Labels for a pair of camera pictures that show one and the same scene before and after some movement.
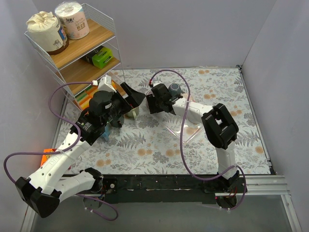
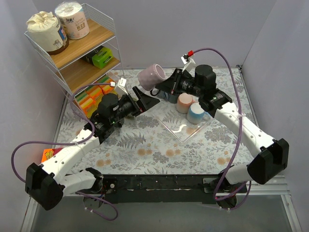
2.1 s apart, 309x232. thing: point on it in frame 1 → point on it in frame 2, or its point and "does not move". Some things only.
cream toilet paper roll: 45,35 does not move
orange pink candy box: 45,156 does not move
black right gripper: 151,104 → 174,80
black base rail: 173,189 does not move
